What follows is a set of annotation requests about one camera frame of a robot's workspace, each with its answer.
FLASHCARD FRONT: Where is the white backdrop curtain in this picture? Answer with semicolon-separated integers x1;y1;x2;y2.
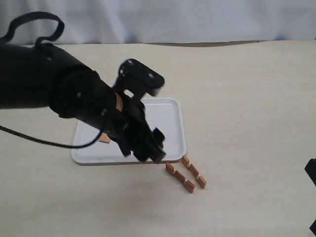
0;0;316;44

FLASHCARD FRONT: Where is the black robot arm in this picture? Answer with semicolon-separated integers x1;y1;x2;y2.
0;43;165;163

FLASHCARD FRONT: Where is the notched wooden slat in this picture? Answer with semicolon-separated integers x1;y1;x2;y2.
99;133;111;144
181;155;207;189
165;162;195;193

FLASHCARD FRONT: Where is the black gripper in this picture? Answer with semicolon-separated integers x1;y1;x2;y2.
104;93;166;163

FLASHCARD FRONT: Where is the white rectangular plastic tray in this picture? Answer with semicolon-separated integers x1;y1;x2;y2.
71;97;187;165

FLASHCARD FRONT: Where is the black object at right edge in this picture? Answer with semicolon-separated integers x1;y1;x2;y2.
305;158;316;235

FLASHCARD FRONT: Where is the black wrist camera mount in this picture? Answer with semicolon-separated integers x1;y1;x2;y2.
113;59;165;100

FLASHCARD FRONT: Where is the black cable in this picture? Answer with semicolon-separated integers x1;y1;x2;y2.
0;11;109;149

